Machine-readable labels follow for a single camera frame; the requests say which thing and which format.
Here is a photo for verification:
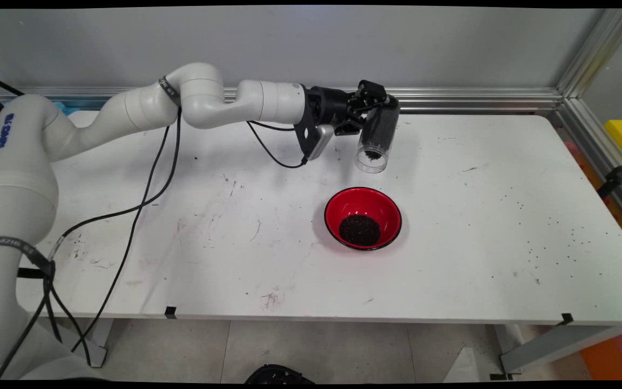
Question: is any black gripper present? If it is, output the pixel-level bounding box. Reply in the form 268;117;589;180
305;80;388;137

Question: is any black seed pile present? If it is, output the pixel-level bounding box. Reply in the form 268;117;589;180
339;214;381;247
362;103;400;161

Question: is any clear plastic jar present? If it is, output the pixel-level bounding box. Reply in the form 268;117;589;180
355;95;401;174

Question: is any red bowl with black rim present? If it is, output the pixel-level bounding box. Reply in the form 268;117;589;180
324;187;403;251

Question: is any black floor object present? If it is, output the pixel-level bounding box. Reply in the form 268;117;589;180
245;364;316;384

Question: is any grey table leg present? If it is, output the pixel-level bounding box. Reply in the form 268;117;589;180
492;323;622;379
46;318;114;368

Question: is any orange plastic bin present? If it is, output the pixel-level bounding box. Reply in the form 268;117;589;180
580;327;622;380

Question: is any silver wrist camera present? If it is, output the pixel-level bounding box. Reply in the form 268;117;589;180
307;124;336;161

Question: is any long aluminium frame rail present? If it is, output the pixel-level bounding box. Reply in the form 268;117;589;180
0;86;563;114

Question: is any black velcro strap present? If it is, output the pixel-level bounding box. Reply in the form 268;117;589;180
158;77;182;109

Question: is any black cable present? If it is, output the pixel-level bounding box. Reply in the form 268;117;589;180
0;122;182;379
46;108;307;260
0;72;24;97

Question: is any short aluminium frame rail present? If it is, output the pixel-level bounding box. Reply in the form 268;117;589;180
554;97;622;233

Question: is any aluminium frame corner post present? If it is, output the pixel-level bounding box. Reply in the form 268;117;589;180
557;8;622;99

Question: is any grey printed strap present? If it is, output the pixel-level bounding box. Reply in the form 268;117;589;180
0;236;55;279

